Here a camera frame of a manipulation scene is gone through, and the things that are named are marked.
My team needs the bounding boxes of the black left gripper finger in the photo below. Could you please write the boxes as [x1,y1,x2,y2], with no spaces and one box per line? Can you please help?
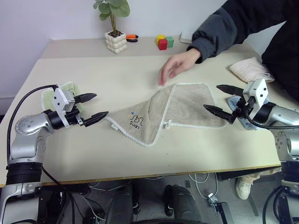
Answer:
[74,93,98,105]
[82,111,109,128]

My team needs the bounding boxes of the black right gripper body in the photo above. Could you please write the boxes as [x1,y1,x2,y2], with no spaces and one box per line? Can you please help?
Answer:
[228,96,256,125]

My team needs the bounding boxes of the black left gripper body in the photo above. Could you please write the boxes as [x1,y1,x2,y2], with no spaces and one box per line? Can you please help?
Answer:
[65,106,86,128]

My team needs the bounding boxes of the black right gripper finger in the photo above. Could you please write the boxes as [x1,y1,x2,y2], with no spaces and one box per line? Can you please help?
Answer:
[203,104,234,122]
[216,84,245,97]

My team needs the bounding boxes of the beige towel with white trim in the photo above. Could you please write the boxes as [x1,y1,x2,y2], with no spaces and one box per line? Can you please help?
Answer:
[105,82,228,148]

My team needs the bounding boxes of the blue cloth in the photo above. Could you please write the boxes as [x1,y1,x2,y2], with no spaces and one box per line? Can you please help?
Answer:
[226,97,269,132]

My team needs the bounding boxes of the pink cloth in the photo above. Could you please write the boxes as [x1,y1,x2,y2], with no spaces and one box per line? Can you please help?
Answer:
[228,57,275,84]

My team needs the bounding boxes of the folded green towel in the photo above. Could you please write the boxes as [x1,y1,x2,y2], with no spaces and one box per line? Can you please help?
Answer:
[41,81,86,117]

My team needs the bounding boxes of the person's bare hand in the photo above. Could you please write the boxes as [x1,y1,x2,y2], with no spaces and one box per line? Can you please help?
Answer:
[158,50,202,87]

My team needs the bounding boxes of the green plant in white pot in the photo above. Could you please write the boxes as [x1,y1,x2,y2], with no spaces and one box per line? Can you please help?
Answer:
[93,0,131,54]

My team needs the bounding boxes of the beige trouser leg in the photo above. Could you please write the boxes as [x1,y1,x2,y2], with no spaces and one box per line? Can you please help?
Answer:
[242,167,282,185]

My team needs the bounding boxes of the flat white box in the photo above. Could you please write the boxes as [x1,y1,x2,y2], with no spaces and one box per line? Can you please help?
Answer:
[179,32,193,44]

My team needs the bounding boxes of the person's black jacket torso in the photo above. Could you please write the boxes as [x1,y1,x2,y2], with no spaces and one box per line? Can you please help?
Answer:
[221,0,299,103]

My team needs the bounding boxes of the white sneaker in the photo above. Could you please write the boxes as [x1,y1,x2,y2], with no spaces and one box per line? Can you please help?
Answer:
[235,177,252,201]

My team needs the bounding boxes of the silver metal clamp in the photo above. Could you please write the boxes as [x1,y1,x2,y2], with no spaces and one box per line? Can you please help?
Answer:
[207,192,219,207]

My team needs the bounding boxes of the dark rounded shape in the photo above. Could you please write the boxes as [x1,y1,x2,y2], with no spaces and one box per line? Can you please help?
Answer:
[163,184,202,223]
[106,184,141,224]

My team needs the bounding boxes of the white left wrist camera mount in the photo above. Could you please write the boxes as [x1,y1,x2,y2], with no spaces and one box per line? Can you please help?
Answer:
[51,87,76,128]

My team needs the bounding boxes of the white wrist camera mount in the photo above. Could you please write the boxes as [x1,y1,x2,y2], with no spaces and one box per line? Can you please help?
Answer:
[242,78,269,112]
[51,87,76,128]

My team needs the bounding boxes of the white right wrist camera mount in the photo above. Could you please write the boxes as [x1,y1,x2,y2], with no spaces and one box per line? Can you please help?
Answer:
[242,78,269,112]

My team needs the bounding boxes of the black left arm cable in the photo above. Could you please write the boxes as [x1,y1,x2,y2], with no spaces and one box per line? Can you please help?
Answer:
[6,84,77,224]

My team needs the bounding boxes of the black metal bracket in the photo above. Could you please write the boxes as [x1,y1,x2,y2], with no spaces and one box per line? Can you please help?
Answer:
[214,202,234,224]

